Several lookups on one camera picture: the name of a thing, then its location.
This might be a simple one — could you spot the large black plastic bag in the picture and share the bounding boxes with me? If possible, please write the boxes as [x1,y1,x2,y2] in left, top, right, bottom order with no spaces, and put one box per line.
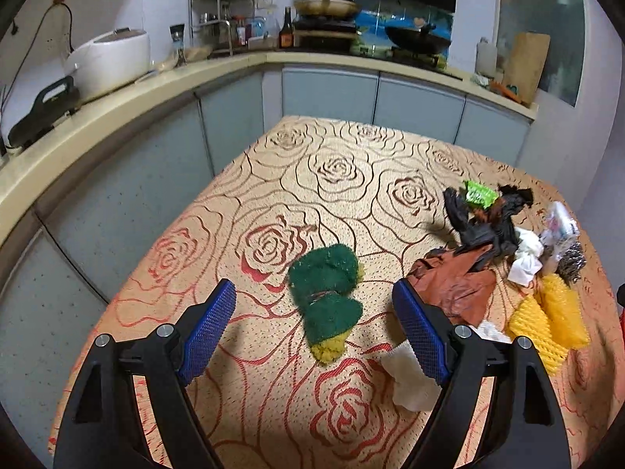
[456,183,535,272]

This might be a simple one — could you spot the green and yellow sponge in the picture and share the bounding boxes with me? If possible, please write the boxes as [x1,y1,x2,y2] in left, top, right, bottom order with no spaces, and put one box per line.
[288,245,364,365]

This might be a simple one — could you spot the white printed plastic packet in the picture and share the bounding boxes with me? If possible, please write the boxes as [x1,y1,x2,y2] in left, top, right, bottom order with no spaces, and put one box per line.
[539,200,581,274]

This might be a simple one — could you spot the beige kitchen countertop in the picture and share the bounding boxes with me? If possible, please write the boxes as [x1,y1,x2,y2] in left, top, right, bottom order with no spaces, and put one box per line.
[0,49,538,247]

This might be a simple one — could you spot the green snack wrapper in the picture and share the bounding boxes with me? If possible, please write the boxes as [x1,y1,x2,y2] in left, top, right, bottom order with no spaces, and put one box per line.
[463,180,500,210]

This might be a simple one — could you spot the wooden cutting board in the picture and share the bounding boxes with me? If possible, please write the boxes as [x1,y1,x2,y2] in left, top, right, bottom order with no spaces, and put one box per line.
[503,32,551,103]

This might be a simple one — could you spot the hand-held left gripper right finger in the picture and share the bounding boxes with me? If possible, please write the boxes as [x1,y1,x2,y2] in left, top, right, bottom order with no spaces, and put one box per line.
[392,278,572,469]

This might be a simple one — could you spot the tan frying pan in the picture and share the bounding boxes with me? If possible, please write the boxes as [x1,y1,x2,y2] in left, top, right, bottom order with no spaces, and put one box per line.
[293,0,362,18]

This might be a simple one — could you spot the grey base cabinets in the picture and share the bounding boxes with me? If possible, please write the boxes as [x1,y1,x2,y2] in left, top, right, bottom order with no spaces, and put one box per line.
[0,66,533,455]

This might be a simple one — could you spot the steel wool scrubber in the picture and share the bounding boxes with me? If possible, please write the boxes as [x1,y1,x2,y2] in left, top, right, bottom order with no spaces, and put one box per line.
[557,240,586,285]

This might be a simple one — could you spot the black wall cable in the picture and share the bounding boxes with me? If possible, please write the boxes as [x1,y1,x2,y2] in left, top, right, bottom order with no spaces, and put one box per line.
[0,2,74,108]

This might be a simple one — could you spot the white rice cooker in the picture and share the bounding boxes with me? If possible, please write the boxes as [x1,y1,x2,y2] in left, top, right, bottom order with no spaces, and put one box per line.
[63,28,151,104]

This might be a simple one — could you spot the frosted glass window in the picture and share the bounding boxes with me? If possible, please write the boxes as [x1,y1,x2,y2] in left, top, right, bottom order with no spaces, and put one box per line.
[498,0,587,106]

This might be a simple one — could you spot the brown plastic bag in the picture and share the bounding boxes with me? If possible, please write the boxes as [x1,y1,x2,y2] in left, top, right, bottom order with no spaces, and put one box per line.
[407,247,499,327]

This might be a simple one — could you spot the rose-printed tablecloth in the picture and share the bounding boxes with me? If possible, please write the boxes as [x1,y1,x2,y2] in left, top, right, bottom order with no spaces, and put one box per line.
[48,116,617,469]

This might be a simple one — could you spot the crumpled white paper tissue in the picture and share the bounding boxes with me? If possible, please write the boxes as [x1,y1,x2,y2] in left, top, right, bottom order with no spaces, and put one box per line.
[507,227,545,286]

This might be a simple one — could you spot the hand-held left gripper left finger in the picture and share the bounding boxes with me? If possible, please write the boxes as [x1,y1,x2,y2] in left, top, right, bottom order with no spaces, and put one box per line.
[51,278,238,469]

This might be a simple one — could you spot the orange kitchen tool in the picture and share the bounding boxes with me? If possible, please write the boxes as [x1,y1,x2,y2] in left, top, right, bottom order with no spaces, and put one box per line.
[491,81,525,103]

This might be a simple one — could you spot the black countertop grill appliance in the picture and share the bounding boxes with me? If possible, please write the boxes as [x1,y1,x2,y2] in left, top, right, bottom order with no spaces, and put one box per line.
[6,77,81,150]

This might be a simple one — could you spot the black wok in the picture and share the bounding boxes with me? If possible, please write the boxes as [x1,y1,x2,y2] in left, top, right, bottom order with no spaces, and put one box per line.
[384,18,452,57]

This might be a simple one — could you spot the flat white paper tissue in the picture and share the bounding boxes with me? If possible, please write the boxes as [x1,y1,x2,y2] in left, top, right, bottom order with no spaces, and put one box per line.
[380,342,443,412]

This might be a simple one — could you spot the dark sauce bottle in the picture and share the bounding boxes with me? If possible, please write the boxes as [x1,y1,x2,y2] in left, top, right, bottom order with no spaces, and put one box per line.
[278,6,295,50]

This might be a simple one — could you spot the metal spice rack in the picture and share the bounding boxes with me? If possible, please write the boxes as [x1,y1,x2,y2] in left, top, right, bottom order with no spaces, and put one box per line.
[188,0,257,57]

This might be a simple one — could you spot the white plastic jug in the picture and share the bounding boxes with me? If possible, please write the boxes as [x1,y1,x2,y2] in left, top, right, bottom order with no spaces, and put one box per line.
[476,36,498,76]

